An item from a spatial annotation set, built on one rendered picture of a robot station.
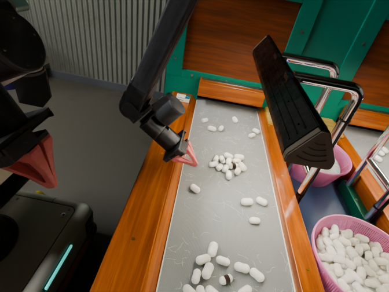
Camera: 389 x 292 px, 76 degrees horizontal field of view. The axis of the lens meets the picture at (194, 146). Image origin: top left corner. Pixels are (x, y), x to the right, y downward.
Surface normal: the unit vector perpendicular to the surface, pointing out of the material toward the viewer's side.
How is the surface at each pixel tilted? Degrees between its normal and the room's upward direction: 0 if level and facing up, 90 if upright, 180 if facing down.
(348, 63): 90
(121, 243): 0
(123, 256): 0
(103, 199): 0
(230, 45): 90
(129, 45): 90
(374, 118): 90
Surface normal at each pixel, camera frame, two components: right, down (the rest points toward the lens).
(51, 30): -0.13, 0.58
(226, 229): 0.15, -0.79
